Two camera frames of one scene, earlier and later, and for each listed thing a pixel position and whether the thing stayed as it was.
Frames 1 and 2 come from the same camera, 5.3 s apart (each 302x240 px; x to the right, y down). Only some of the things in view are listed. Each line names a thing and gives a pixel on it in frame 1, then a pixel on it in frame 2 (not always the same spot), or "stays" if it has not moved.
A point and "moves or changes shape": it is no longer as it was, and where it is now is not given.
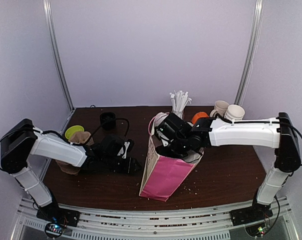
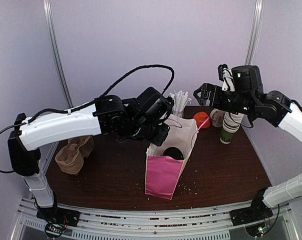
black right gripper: [174, 152] -> [214, 95]
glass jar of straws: [179, 100] stays
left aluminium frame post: [47, 5] stays
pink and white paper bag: [165, 173] moves or changes shape
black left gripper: [130, 166] -> [159, 139]
